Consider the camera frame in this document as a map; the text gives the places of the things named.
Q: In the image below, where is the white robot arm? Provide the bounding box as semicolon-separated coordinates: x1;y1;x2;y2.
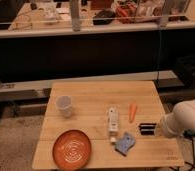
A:
160;100;195;138

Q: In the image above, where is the white remote controller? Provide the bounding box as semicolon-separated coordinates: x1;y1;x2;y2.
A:
108;107;119;134

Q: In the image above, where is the clear plastic cup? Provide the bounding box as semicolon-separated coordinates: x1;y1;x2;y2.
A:
55;96;72;118

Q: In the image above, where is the orange carrot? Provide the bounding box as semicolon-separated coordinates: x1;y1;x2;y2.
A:
129;103;137;123

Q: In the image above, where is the small white cube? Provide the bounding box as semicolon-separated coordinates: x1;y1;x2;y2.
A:
110;137;116;144

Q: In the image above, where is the blue grey sponge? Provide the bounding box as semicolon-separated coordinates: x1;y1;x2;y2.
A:
115;132;136;156

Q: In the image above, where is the orange ceramic plate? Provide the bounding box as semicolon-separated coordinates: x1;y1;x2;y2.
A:
52;130;92;171

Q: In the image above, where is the black bag on shelf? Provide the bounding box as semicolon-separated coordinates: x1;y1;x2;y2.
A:
93;10;115;25

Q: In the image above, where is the orange tool on shelf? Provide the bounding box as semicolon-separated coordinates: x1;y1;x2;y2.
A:
116;4;136;24

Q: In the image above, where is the black power adapter box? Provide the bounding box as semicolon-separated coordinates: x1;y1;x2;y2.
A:
183;130;195;139

